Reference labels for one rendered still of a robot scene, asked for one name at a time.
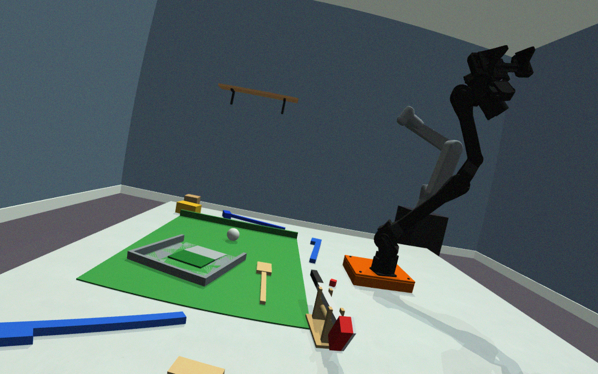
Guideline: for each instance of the green rectangular mat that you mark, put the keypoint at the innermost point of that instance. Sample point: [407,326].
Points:
[236,293]

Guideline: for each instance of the yellow box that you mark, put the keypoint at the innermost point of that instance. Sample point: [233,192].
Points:
[184,205]

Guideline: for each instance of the white ball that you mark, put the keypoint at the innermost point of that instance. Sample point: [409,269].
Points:
[233,234]

